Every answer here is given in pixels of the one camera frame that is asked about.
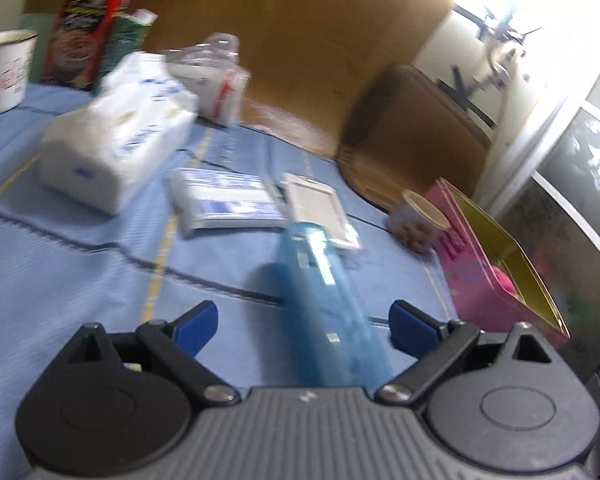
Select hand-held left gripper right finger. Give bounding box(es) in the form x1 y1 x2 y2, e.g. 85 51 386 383
375 300 554 406

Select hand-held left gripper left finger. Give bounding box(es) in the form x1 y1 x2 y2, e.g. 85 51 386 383
67 300 241 406

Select pink tin box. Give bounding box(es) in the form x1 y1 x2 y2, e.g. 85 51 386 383
422 177 571 351

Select blue plastic bottle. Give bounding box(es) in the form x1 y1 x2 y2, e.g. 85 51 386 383
260 221 393 388

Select pink knitted toy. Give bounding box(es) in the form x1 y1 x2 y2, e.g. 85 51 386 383
495 267 519 296

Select paper snack cup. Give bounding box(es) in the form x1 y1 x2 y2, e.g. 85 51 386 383
387 189 451 253

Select blue white wipes packet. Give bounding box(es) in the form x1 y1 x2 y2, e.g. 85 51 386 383
170 169 288 238

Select blue tablecloth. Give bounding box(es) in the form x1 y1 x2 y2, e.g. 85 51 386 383
0 82 461 480

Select clear plastic blister pack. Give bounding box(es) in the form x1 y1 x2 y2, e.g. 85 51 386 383
281 172 362 253

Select brown chair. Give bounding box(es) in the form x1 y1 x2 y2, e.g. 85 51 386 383
337 64 493 213

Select white tissue pack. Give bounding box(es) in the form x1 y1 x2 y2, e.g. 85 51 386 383
37 52 198 216

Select white jar with red band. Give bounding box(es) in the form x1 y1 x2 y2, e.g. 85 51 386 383
199 65 251 127

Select black tape strips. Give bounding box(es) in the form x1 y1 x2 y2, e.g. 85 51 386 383
439 66 497 127

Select clear plastic bag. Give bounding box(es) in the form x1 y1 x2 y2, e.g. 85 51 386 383
160 32 251 127

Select white power strip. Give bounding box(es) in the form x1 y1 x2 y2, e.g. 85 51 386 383
475 5 531 92

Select green carton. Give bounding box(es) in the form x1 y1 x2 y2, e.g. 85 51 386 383
97 8 157 93

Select white enamel mug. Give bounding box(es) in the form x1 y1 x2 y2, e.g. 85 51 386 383
0 30 38 115

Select red tin box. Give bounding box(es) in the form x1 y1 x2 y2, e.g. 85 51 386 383
42 0 143 91

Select glass door with white frame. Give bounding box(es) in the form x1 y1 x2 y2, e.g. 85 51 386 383
482 92 600 356

